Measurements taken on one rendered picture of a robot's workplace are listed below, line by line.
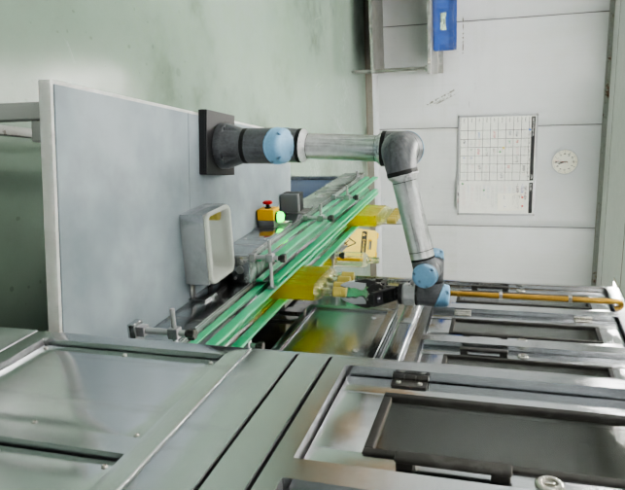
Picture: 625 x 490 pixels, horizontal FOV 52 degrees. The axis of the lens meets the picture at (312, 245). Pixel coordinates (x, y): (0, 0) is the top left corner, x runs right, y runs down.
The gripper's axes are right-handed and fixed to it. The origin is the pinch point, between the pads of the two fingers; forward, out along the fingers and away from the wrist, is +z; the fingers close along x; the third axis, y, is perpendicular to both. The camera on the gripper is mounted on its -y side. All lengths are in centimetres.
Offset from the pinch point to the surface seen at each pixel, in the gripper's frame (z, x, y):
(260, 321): 21.9, -5.2, -22.9
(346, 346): -4.7, -14.0, -15.4
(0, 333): 48, 13, -102
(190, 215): 38, 30, -36
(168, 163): 42, 46, -40
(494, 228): -37, -63, 593
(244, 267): 30.1, 10.3, -14.8
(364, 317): -4.7, -11.6, 10.3
